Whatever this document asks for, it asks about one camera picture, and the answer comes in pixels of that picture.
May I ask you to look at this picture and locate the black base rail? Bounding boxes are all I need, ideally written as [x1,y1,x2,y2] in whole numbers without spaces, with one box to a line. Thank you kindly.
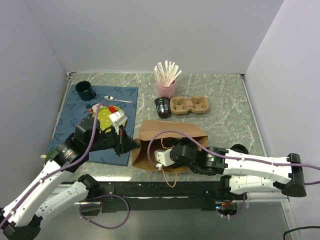
[68,181,247,213]

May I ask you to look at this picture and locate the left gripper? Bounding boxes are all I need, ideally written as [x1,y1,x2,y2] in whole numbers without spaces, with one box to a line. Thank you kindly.
[86,122,141,156]

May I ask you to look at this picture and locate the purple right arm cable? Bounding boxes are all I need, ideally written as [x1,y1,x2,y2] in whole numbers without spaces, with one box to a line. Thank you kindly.
[147,130,320,218]

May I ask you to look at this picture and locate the silver spoon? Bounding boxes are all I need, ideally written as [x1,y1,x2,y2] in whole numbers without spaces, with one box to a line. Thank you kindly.
[104,95,133,103]

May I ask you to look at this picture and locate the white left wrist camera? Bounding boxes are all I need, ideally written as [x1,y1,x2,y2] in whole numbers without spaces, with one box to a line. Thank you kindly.
[109,110,128,128]

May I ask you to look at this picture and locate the brown paper bag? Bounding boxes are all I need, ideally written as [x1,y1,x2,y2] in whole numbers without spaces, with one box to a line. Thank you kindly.
[131,120,208,185]

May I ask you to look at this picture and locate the white paper straws bundle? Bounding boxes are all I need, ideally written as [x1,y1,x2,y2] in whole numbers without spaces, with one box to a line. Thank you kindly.
[153,60,182,87]

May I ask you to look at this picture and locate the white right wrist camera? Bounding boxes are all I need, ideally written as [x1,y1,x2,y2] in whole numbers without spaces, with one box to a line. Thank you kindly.
[154,148,175,170]

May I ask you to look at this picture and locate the pink straw holder cup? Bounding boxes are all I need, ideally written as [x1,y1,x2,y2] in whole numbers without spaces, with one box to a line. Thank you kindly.
[156,80,177,99]

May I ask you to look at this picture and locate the green cup at edge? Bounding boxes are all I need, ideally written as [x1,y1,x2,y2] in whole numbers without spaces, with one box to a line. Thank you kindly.
[44,149,55,165]

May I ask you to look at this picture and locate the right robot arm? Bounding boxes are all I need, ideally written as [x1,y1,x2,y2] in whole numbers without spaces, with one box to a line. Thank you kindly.
[169,143,307,200]

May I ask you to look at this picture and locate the blue letter placemat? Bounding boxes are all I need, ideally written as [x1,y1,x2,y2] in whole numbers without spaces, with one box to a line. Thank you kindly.
[45,85,139,155]

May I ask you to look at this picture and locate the green polka dot plate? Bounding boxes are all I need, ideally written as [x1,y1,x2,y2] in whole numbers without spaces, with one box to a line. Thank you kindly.
[90,103,128,131]

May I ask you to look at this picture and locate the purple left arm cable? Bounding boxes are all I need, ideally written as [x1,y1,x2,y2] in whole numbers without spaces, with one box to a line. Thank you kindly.
[0,102,130,230]

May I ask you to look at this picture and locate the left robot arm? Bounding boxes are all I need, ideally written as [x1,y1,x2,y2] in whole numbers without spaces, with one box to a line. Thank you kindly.
[0,117,140,240]

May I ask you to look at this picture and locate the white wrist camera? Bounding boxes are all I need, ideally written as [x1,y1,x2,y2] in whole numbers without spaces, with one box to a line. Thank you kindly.
[154,148,175,170]
[109,110,128,128]

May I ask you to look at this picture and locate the brown pulp cup carrier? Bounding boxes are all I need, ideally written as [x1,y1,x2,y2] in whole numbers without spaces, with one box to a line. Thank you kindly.
[170,95,210,115]

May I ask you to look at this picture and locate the dark green mug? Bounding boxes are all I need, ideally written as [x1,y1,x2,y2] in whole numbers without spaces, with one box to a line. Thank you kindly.
[75,81,97,101]

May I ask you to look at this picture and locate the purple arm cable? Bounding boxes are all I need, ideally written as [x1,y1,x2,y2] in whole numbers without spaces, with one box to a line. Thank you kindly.
[147,130,320,218]
[0,102,130,230]

